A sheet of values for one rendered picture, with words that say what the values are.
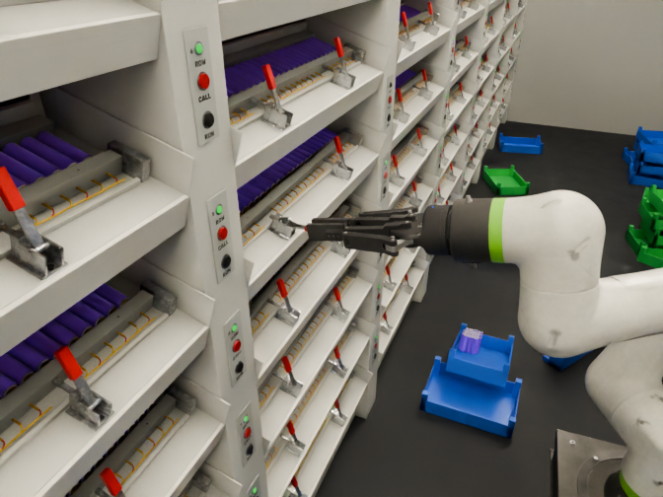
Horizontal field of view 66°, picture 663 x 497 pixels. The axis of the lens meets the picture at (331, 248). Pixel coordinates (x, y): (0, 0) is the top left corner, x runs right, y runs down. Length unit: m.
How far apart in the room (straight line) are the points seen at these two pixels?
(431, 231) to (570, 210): 0.18
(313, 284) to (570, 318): 0.54
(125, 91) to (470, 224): 0.46
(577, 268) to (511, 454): 1.15
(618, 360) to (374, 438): 0.84
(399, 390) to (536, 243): 1.27
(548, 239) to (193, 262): 0.45
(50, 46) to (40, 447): 0.38
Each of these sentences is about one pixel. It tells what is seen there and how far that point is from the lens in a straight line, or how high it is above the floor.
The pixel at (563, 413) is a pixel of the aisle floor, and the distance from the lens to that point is 1.99.
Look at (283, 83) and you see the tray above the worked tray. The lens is 0.92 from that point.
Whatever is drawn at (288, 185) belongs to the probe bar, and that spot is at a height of 0.98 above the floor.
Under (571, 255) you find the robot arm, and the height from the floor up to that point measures 1.03.
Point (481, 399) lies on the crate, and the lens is 1.93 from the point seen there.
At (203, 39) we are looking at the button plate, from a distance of 0.61.
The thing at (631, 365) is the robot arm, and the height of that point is 0.64.
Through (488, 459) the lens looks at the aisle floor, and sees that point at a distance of 1.78.
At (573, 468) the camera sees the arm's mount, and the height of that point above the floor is 0.36.
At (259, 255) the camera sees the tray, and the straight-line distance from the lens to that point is 0.83.
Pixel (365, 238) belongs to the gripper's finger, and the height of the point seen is 0.99.
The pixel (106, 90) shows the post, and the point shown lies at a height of 1.23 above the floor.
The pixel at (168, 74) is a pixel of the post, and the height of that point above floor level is 1.26.
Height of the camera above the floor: 1.37
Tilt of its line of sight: 31 degrees down
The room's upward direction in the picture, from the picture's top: straight up
